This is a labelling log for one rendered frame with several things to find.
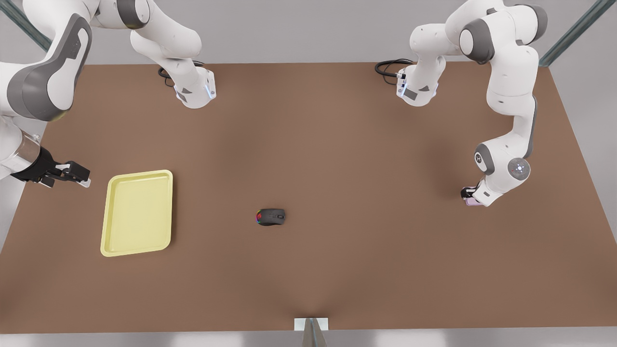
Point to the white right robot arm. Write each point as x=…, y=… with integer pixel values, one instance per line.
x=48, y=77

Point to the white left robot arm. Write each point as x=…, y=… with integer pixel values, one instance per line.
x=511, y=82

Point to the yellow rectangular tray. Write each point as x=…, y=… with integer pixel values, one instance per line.
x=137, y=213

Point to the black computer mouse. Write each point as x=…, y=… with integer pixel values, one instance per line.
x=271, y=217

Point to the silver frame post with foot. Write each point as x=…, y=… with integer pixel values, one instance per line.
x=312, y=331

